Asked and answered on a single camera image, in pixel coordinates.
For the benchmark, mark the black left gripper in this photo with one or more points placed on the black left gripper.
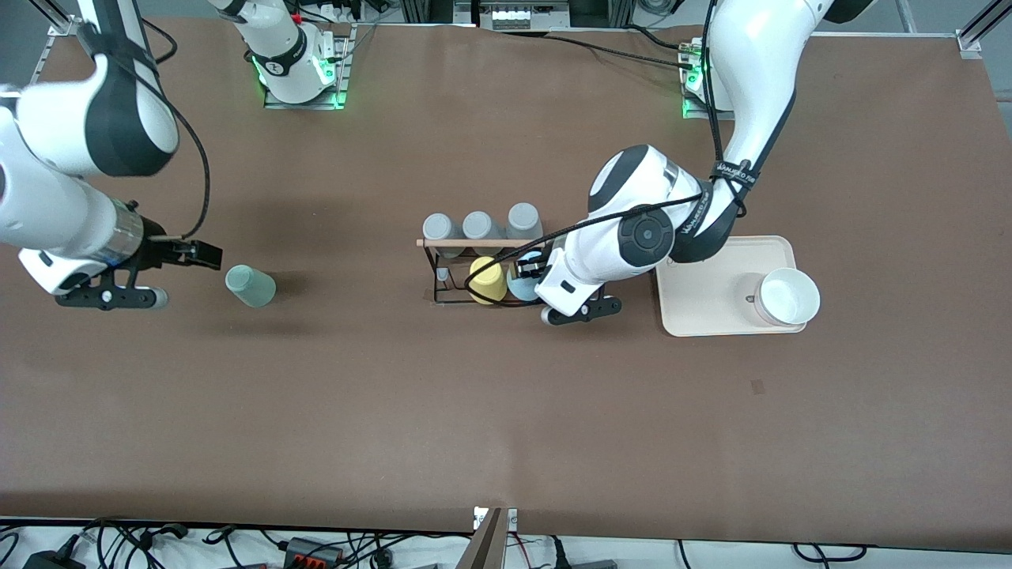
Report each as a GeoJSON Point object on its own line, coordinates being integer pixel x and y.
{"type": "Point", "coordinates": [528, 270]}

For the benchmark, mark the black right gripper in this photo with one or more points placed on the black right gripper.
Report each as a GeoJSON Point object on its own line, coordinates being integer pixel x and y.
{"type": "Point", "coordinates": [158, 253]}

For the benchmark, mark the light blue plastic cup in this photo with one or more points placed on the light blue plastic cup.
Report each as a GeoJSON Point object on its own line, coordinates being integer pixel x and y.
{"type": "Point", "coordinates": [522, 291]}

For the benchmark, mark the pale green plastic cup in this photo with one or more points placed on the pale green plastic cup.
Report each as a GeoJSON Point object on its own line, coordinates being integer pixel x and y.
{"type": "Point", "coordinates": [251, 287]}

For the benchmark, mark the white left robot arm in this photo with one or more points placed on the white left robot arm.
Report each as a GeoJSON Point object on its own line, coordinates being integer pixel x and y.
{"type": "Point", "coordinates": [751, 63]}

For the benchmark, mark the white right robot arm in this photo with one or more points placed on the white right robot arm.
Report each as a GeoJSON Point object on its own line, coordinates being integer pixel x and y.
{"type": "Point", "coordinates": [79, 126]}

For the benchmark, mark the yellow plastic cup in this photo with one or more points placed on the yellow plastic cup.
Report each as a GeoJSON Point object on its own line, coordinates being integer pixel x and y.
{"type": "Point", "coordinates": [492, 286]}

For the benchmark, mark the grey plastic cup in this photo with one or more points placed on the grey plastic cup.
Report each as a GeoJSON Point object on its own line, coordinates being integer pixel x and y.
{"type": "Point", "coordinates": [523, 217]}
{"type": "Point", "coordinates": [480, 225]}
{"type": "Point", "coordinates": [441, 227]}

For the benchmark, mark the cream plastic tray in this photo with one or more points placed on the cream plastic tray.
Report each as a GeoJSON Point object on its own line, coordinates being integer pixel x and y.
{"type": "Point", "coordinates": [711, 304]}

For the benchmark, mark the grey control box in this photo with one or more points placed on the grey control box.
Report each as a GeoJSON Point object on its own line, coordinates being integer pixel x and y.
{"type": "Point", "coordinates": [522, 14]}

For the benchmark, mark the white bowl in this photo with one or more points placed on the white bowl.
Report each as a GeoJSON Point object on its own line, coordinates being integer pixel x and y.
{"type": "Point", "coordinates": [787, 296]}

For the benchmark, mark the black box orange connectors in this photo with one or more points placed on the black box orange connectors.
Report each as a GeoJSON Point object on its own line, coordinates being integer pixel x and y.
{"type": "Point", "coordinates": [315, 552]}

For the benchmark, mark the black power adapter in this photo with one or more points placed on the black power adapter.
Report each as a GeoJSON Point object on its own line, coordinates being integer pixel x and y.
{"type": "Point", "coordinates": [51, 561]}

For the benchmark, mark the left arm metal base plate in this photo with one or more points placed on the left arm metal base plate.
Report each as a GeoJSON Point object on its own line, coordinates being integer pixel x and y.
{"type": "Point", "coordinates": [696, 111]}

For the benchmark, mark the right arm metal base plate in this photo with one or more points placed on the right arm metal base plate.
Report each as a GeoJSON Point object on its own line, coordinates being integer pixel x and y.
{"type": "Point", "coordinates": [343, 71]}

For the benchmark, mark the white mounting bracket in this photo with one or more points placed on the white mounting bracket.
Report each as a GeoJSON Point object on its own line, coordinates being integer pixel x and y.
{"type": "Point", "coordinates": [512, 518]}

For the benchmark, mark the aluminium corner bracket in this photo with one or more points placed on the aluminium corner bracket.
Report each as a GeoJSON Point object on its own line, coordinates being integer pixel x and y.
{"type": "Point", "coordinates": [969, 43]}
{"type": "Point", "coordinates": [62, 28]}

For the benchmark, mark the grey metal stand post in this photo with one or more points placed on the grey metal stand post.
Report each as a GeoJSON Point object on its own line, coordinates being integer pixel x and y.
{"type": "Point", "coordinates": [484, 545]}

